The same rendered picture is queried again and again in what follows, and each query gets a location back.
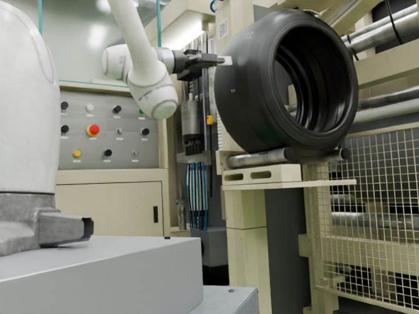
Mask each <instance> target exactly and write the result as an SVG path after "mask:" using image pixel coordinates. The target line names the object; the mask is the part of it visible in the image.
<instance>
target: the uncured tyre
mask: <svg viewBox="0 0 419 314"><path fill-rule="evenodd" d="M251 31H254V33H253V35H252V38H251V39H248V40H245V39H246V36H247V35H248V33H249V32H251ZM235 37H236V38H235ZM220 56H231V59H232V63H233V64H232V65H231V66H216V69H215V73H214V98H215V102H216V107H217V110H218V113H219V116H220V119H221V121H222V123H223V125H224V127H225V129H226V130H227V132H228V133H229V135H230V136H231V138H232V139H233V140H234V141H235V142H236V143H237V144H238V145H239V146H240V147H241V148H242V149H243V150H244V151H246V152H248V153H249V154H250V153H257V152H262V151H268V150H275V149H279V148H287V147H291V148H292V149H293V150H294V158H293V159H292V160H289V161H295V160H302V159H311V158H317V157H320V156H322V155H324V154H326V153H328V152H330V151H332V150H334V149H335V148H336V147H338V146H339V145H340V144H341V142H343V140H344V139H345V137H346V136H347V134H348V132H349V130H350V128H351V126H352V124H353V121H354V118H355V115H356V112H357V107H358V102H359V85H358V79H357V73H356V70H355V65H354V62H353V60H352V57H351V55H350V53H349V50H348V49H347V47H346V45H345V44H344V42H343V40H342V39H341V38H340V36H339V35H338V34H337V33H336V31H334V30H333V28H331V27H330V26H329V25H328V24H327V23H325V22H324V21H323V20H321V19H319V18H318V17H316V16H315V15H313V14H311V13H308V12H305V11H302V10H298V9H285V10H281V11H276V12H272V13H270V14H268V15H266V16H264V17H263V18H261V19H260V20H258V21H256V22H255V23H254V24H251V25H250V26H249V27H247V28H245V29H244V30H242V31H241V32H239V33H238V34H236V35H235V36H234V37H233V38H232V39H231V41H229V42H228V44H227V45H226V47H225V48H224V49H223V51H222V53H221V55H220ZM275 60H276V61H278V62H279V63H280V64H281V65H282V66H283V67H284V69H285V70H286V72H287V73H288V74H289V76H290V78H291V80H292V82H293V85H294V88H295V91H296V97H297V113H296V118H295V119H293V117H292V116H291V115H290V113H289V112H288V111H287V109H286V108H285V106H284V104H283V102H282V100H281V98H280V95H279V92H278V89H277V85H276V79H275V72H274V64H275ZM234 86H235V90H236V93H235V94H231V91H230V88H231V87H234ZM280 162H286V161H280Z"/></svg>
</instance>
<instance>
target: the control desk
mask: <svg viewBox="0 0 419 314"><path fill-rule="evenodd" d="M59 89H60V112H61V130H60V153H59V165H58V170H57V177H56V184H55V208H56V209H60V211H61V213H65V214H73V215H78V216H87V217H91V218H92V220H93V221H94V233H93V234H92V235H93V236H142V237H171V234H170V203H169V188H168V169H167V168H168V152H167V137H166V119H163V120H155V119H152V118H150V117H149V116H147V115H146V114H145V113H143V112H142V110H141V109H140V107H139V106H138V105H137V103H136V101H135V100H134V98H133V96H132V94H131V92H130V89H129V88H125V87H113V86H106V85H93V84H86V83H73V82H61V81H59Z"/></svg>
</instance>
